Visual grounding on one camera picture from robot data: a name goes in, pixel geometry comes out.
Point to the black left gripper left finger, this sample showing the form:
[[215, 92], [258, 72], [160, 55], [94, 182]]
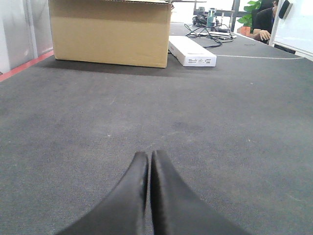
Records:
[[122, 212]]

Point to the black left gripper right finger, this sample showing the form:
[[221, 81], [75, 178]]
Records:
[[176, 209]]

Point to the long white carton box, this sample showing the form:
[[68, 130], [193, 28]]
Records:
[[190, 53]]

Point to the large cardboard box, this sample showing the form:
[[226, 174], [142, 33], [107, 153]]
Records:
[[123, 32]]

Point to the green potted plant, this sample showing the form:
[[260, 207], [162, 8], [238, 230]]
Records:
[[246, 19]]

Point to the teal water bottle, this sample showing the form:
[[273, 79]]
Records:
[[211, 17]]

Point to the seated person in black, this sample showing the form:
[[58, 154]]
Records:
[[264, 22]]

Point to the white whiteboard panel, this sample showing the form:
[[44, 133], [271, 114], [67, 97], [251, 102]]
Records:
[[296, 30]]

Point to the black whiteboard eraser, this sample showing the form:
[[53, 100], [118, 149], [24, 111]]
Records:
[[285, 9]]

